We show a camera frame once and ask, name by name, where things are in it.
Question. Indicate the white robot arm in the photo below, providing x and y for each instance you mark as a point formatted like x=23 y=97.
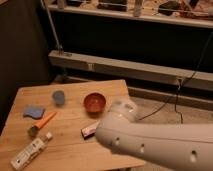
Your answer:
x=181 y=147

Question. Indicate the white labelled bottle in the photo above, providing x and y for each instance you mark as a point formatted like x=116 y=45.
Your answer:
x=24 y=157

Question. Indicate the blue round cup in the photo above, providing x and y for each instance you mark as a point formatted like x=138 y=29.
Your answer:
x=59 y=98

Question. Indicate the blue sponge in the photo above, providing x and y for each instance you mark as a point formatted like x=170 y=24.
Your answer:
x=33 y=112

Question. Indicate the wooden table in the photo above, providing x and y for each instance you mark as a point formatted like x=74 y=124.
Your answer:
x=67 y=151

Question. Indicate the white shelf with clutter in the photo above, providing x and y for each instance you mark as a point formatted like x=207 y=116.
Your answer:
x=194 y=13

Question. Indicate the orange handled brush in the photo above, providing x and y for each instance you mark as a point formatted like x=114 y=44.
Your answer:
x=33 y=130

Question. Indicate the red-brown bowl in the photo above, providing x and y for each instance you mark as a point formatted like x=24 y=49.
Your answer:
x=94 y=103

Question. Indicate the metal lamp pole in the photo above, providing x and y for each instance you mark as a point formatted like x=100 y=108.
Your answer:
x=58 y=45

